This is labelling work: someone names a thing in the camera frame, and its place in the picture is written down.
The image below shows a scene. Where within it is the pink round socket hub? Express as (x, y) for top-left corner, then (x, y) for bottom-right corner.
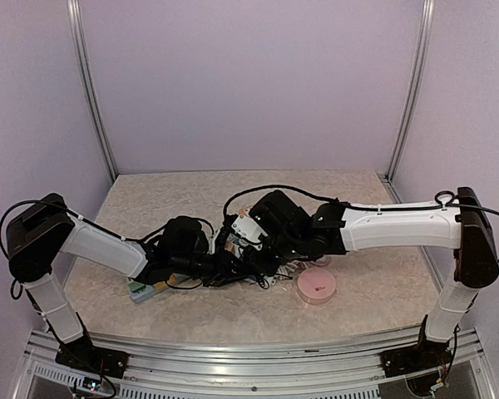
(296, 268), (337, 305)

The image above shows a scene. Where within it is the aluminium frame post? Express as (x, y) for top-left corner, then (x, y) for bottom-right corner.
(385, 0), (435, 185)
(67, 0), (119, 183)

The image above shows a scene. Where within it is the aluminium front rail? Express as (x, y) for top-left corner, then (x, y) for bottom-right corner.
(10, 328), (499, 398)

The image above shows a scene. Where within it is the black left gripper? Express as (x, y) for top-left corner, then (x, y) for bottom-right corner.
(171, 246), (252, 287)

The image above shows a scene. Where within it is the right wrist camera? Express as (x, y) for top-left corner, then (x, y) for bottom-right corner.
(231, 213), (268, 250)

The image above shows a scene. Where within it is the left aluminium frame post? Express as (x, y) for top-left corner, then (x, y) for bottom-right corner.
(67, 0), (119, 183)

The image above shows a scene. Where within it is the light green plug adapter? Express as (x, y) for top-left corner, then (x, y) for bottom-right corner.
(127, 278), (146, 294)

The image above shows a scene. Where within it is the pink white hub cable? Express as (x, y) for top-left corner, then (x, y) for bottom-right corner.
(290, 255), (332, 269)

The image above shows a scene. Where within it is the long white power strip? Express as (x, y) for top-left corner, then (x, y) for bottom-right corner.
(209, 232), (293, 283)

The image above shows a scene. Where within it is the yellow cube adapter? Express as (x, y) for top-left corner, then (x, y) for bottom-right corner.
(154, 282), (168, 291)

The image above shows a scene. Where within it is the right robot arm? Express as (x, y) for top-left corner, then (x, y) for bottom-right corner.
(232, 187), (499, 369)

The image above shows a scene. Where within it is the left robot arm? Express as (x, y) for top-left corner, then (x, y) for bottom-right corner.
(0, 193), (254, 370)

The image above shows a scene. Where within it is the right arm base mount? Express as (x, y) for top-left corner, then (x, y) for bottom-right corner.
(379, 331), (452, 377)

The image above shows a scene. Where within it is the light blue power strip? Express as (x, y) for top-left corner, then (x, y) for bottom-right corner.
(128, 274), (190, 303)

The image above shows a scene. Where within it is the right aluminium frame post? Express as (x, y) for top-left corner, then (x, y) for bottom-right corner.
(385, 0), (435, 185)

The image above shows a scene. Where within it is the black charger plug with cable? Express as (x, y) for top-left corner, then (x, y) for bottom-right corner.
(245, 274), (275, 290)

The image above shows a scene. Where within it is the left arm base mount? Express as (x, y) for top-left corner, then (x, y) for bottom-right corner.
(55, 342), (130, 379)

